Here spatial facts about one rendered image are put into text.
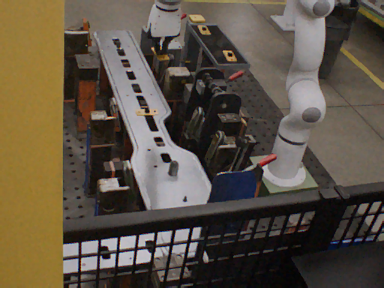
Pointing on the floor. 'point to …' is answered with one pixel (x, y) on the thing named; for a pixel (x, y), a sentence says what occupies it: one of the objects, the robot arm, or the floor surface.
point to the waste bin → (337, 32)
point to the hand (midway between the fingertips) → (161, 47)
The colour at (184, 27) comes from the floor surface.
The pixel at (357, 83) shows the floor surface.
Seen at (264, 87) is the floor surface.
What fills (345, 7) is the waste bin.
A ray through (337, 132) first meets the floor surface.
